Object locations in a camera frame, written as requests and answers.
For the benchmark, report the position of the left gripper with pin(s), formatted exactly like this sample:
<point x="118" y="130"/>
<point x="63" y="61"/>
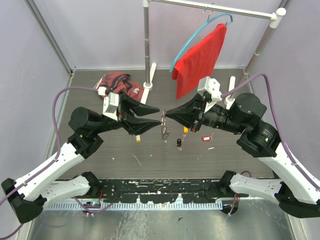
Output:
<point x="135" y="126"/>

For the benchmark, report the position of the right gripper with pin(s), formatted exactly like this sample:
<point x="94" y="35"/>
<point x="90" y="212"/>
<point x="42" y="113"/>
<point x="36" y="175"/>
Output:
<point x="188" y="112"/>

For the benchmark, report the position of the yellow tag key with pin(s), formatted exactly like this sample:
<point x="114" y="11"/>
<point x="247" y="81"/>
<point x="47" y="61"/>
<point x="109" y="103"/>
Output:
<point x="185" y="131"/>
<point x="138" y="138"/>

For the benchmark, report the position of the metal keyring with keys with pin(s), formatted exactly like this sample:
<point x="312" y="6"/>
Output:
<point x="165" y="133"/>

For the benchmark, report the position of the black tag key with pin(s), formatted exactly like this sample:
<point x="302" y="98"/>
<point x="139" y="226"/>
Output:
<point x="179" y="144"/>

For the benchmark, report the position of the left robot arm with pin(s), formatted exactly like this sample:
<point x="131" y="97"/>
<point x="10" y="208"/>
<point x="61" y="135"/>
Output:
<point x="30" y="194"/>

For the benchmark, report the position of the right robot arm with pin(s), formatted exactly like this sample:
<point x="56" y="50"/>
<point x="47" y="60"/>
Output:
<point x="292" y="190"/>

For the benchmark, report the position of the red tag key right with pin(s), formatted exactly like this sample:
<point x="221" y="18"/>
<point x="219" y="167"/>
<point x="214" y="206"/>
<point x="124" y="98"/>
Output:
<point x="207" y="138"/>

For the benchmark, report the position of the crumpled maroon shirt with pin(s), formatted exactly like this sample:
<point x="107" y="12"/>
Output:
<point x="120" y="82"/>

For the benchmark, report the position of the red cloth on hanger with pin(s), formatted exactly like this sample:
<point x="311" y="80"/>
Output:
<point x="198" y="62"/>

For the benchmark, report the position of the teal clothes hanger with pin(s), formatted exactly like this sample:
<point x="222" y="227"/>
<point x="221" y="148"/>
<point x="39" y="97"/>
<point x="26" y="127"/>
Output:
<point x="208" y="21"/>

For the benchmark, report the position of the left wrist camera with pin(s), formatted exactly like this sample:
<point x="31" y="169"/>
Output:
<point x="110" y="103"/>

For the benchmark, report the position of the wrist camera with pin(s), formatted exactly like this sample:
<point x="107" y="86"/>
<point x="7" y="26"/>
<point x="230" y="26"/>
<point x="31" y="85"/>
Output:
<point x="110" y="103"/>
<point x="209" y="89"/>

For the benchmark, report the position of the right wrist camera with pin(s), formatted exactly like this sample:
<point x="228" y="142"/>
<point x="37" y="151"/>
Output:
<point x="209" y="89"/>

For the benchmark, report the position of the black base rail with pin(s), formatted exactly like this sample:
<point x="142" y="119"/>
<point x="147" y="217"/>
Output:
<point x="160" y="191"/>

